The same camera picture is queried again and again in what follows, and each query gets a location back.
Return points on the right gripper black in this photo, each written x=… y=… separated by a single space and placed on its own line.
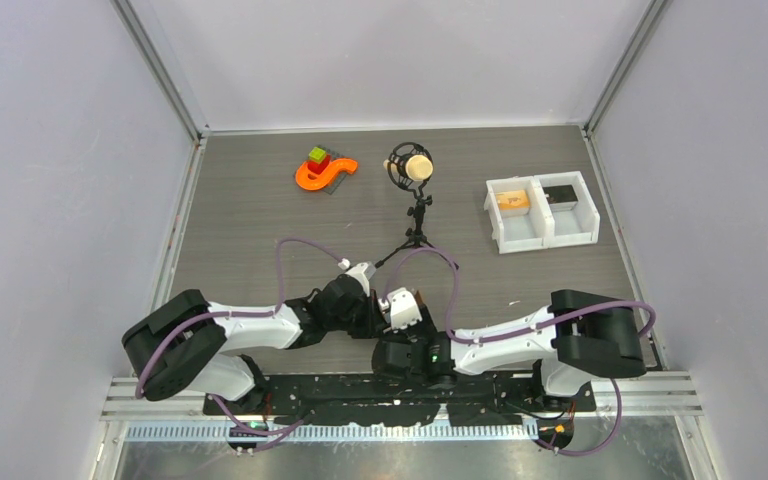
x=396 y=336

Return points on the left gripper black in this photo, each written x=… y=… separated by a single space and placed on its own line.
x=373 y=316

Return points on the brown card holder wallet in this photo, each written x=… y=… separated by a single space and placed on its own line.
x=422 y=301

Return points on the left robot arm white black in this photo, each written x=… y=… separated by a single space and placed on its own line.
x=190 y=343

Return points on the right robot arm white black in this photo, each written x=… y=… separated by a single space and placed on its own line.
x=574 y=339

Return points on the orange card in box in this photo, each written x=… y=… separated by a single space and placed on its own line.
x=513 y=202

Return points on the black card in box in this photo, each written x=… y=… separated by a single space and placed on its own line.
x=561 y=196

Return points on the orange curved plastic piece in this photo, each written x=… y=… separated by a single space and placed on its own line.
x=307 y=181

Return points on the red toy block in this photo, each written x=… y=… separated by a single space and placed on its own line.
x=317 y=165

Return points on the green toy block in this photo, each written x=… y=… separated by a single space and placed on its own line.
x=318 y=155

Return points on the white two-compartment box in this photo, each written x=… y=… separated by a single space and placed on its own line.
x=542 y=227

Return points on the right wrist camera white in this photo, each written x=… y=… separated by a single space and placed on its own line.
x=401 y=309

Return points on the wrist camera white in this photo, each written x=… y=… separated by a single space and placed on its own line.
x=362 y=272
x=401 y=309

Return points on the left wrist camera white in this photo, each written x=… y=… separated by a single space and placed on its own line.
x=362 y=272

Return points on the grey toy base plate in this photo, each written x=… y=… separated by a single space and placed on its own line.
x=331 y=189

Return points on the beige microphone in shock mount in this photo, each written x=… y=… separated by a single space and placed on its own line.
x=409 y=167

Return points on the aluminium front rail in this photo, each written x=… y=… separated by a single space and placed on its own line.
x=180 y=419

